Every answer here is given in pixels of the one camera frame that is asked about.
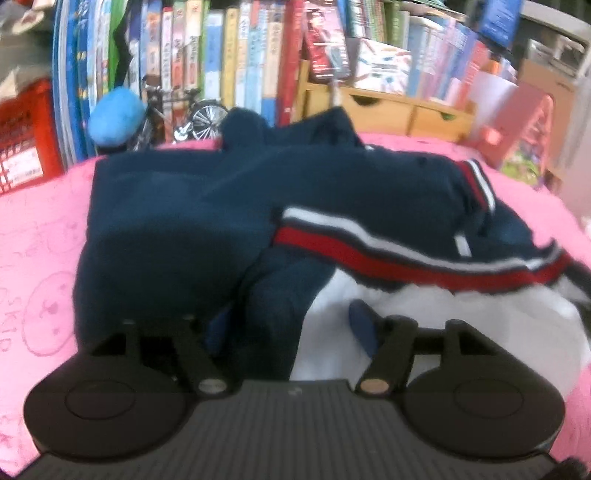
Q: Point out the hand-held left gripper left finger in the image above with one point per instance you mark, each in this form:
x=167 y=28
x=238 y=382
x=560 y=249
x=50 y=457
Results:
x=217 y=330

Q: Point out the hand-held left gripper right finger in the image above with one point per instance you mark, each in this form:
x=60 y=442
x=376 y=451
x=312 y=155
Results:
x=362 y=325

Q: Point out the white and navy jacket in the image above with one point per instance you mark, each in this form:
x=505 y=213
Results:
x=184 y=207

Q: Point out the pink bunny-print blanket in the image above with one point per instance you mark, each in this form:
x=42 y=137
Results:
x=37 y=230

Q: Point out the miniature bicycle model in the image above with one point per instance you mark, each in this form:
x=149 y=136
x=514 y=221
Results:
x=203 y=117

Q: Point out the wooden drawer organizer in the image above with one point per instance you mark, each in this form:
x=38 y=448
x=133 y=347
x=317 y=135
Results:
x=392 y=113

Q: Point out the blue pompom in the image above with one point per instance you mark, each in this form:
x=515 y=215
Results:
x=115 y=115

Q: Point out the pink toy house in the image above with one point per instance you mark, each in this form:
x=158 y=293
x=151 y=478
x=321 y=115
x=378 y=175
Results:
x=521 y=134

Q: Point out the white colourful-print box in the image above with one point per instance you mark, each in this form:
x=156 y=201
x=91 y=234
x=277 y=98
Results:
x=383 y=67

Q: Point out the white paper sheet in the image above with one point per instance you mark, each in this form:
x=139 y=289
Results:
x=489 y=97

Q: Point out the red plastic basket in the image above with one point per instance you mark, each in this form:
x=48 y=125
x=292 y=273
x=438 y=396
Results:
x=27 y=138

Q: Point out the row of books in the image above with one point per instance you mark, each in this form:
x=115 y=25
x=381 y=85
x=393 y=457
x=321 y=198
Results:
x=249 y=60

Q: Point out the brown cardboard box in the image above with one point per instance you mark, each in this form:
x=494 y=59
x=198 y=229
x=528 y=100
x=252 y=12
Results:
x=558 y=106

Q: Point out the blue cardboard box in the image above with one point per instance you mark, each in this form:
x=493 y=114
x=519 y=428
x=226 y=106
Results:
x=501 y=21

